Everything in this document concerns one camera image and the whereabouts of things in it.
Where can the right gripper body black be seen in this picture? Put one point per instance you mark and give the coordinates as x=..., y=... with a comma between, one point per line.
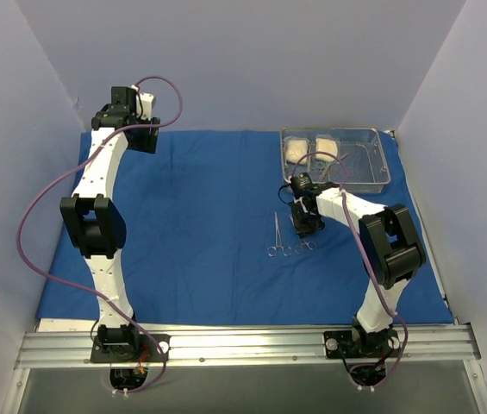
x=305, y=223

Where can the steel forceps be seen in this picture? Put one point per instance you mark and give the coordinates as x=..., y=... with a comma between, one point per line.
x=278, y=246
x=325, y=172

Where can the left white gauze pack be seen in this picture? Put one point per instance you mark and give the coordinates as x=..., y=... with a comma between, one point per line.
x=295, y=150

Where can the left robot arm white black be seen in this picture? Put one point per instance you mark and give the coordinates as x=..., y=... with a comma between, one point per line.
x=96, y=227

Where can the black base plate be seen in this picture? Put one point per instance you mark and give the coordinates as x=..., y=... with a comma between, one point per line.
x=157, y=347
x=355, y=344

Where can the aluminium front rail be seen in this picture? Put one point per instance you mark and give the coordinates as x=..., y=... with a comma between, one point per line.
x=65, y=343

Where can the white gauze pack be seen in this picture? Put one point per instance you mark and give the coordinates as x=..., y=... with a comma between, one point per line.
x=295, y=150
x=327, y=148

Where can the right white gauze pack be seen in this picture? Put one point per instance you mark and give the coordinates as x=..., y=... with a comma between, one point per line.
x=327, y=148

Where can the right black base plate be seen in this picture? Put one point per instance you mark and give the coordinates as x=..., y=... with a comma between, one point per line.
x=355, y=344

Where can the metal mesh instrument tray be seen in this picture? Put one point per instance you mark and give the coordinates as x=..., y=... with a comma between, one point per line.
x=364, y=170

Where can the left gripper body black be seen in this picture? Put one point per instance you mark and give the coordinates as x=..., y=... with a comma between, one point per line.
x=142, y=139

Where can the steel scissors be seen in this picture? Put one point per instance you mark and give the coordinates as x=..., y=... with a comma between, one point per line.
x=303, y=244

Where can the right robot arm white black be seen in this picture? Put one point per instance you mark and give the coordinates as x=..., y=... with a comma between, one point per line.
x=388, y=243

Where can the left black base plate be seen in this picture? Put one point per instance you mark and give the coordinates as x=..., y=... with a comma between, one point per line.
x=157, y=347

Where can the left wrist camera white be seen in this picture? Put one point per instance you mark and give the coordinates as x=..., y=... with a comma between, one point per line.
x=144, y=104

